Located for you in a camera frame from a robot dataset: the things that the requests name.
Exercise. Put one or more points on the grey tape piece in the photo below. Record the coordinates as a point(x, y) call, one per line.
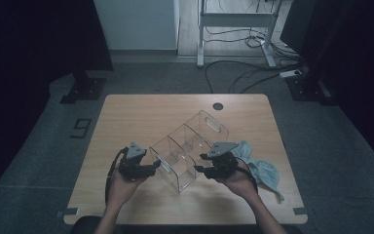
point(300, 211)
point(68, 212)

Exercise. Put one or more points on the clear plastic organizer box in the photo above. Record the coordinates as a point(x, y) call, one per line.
point(188, 146)

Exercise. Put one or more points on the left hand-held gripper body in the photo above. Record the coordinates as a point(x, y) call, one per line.
point(133, 162)

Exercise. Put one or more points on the person's right hand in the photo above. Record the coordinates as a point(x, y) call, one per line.
point(240, 185)

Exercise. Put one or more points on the black upright panel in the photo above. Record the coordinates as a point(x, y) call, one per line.
point(297, 22)

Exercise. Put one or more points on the black stand base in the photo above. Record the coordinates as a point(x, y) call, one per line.
point(305, 89)
point(86, 89)

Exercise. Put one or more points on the white power strip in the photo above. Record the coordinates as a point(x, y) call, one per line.
point(290, 74)

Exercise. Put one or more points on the person's left hand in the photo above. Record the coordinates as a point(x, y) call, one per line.
point(120, 191)

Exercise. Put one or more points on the light blue cloth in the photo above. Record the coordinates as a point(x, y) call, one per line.
point(266, 175)

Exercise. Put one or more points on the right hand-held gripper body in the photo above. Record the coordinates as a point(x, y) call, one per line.
point(224, 164)

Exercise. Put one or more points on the black curtain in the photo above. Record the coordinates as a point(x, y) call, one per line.
point(363, 65)
point(29, 65)

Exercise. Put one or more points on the white metal desk frame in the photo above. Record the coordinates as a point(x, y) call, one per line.
point(237, 19)

